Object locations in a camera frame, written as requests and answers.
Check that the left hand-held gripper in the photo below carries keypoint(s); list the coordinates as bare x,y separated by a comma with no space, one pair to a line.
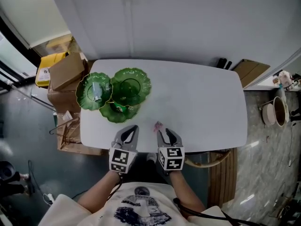
121,159

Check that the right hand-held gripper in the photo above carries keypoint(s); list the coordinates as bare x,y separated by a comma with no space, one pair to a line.
171,159

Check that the pink small packet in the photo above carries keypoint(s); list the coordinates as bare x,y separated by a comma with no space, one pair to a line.
158,126

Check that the green small packet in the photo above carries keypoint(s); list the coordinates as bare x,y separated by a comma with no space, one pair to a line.
120,108

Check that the green three-tier glass dish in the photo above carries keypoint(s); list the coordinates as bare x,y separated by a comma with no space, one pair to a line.
134,86

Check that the light blue small packet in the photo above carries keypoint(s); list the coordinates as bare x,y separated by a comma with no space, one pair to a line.
97,92

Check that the person's left forearm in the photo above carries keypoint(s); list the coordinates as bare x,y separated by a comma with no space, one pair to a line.
98,192

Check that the person's right forearm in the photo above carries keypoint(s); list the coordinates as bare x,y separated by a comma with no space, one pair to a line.
187,192

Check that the person's right white shoe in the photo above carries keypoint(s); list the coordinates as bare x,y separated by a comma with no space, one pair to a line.
151,158

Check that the wooden chair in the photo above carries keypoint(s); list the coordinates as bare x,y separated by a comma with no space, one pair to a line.
207,161

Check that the wooden clothes hangers bundle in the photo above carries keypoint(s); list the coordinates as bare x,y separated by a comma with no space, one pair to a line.
65,131

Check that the white paper tag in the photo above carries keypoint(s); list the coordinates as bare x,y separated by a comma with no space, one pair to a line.
67,115

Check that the person's white printed shirt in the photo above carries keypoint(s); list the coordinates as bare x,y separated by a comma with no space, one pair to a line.
138,208

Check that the grey-green dustpan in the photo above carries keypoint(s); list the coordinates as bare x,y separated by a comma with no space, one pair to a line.
55,119

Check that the large cardboard box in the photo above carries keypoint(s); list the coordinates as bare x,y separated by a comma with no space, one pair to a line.
63,100

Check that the flat cardboard box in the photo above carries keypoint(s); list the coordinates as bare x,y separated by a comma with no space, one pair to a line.
67,70

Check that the white power strip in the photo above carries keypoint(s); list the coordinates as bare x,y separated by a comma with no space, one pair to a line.
49,198

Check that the small beige round basket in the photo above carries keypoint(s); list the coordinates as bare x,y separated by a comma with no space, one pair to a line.
268,114

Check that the metal pole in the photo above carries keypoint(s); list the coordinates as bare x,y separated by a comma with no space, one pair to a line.
30,96

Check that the leaning cardboard sheet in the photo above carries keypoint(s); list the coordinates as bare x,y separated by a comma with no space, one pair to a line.
250,73

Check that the yellow plastic bin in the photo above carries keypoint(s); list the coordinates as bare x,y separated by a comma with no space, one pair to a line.
42,72

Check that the beige round tub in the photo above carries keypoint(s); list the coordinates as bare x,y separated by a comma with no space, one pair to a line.
281,110

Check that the grey round bin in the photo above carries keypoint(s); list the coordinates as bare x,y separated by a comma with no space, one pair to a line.
6,171

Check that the plush toys on counter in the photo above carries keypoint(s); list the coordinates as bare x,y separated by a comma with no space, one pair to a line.
284,79

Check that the black devices by wall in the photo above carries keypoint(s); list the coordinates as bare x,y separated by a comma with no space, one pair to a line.
224,63

